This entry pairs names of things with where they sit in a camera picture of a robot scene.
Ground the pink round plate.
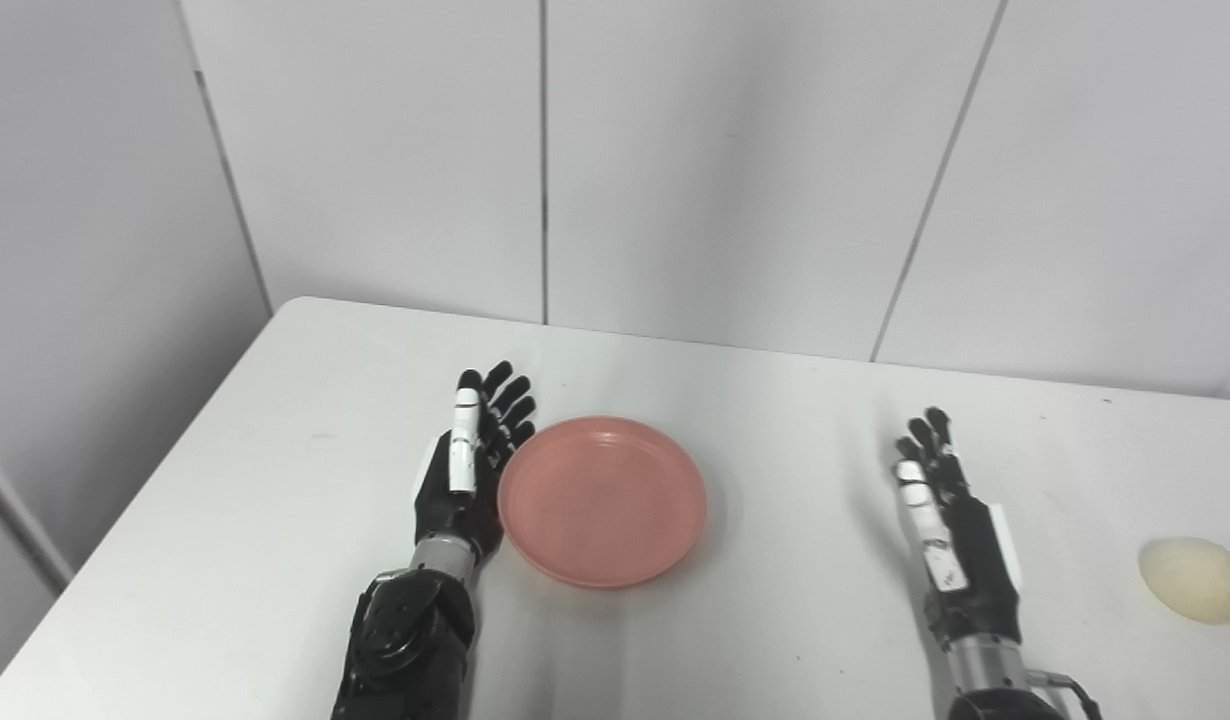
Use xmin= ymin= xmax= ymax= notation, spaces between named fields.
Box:
xmin=497 ymin=416 xmax=707 ymax=589

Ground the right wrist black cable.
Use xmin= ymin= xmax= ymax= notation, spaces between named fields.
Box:
xmin=1025 ymin=669 xmax=1105 ymax=720

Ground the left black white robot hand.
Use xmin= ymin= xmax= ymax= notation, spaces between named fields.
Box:
xmin=411 ymin=361 xmax=537 ymax=563

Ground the cream steamed bun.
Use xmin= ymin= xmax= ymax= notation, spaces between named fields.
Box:
xmin=1138 ymin=537 xmax=1230 ymax=626

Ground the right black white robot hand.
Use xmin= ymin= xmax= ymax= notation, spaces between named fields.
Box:
xmin=893 ymin=407 xmax=1024 ymax=648

